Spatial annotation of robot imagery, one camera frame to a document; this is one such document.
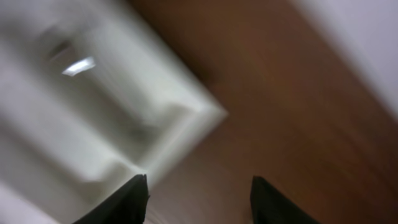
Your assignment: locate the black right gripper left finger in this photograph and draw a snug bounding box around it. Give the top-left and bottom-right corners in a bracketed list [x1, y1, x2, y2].
[73, 174, 149, 224]

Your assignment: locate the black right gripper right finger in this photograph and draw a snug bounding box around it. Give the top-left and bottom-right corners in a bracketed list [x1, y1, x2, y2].
[250, 176, 319, 224]

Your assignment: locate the white plastic cutlery tray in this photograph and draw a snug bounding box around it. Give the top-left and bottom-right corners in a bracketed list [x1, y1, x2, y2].
[1, 0, 226, 223]

